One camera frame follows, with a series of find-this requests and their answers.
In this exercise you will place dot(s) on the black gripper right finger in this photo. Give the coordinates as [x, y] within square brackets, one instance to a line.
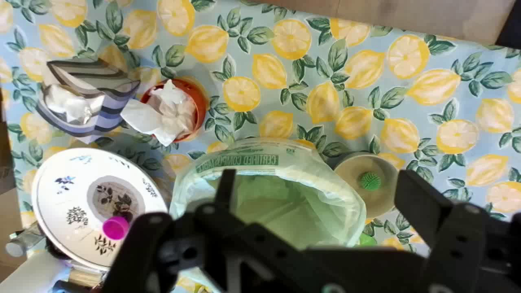
[421, 205]

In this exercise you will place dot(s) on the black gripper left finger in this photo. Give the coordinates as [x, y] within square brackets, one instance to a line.
[226, 192]

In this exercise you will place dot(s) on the white paper tissue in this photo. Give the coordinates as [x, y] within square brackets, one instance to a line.
[142, 118]

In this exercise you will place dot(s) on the red bowl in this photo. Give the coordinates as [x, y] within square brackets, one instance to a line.
[196, 104]

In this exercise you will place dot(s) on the beige bowl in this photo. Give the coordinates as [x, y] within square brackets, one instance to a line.
[351, 169]

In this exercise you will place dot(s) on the white bin with green bag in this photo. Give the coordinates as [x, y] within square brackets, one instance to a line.
[281, 185]

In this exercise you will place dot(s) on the green bottle cap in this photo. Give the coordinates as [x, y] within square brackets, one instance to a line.
[370, 182]

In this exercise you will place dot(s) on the lemon print tablecloth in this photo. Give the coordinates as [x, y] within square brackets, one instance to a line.
[442, 109]

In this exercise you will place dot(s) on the pink bottle cap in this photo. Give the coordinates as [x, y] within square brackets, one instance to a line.
[116, 227]

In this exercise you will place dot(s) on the white floral plate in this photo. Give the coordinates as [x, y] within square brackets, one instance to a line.
[77, 192]

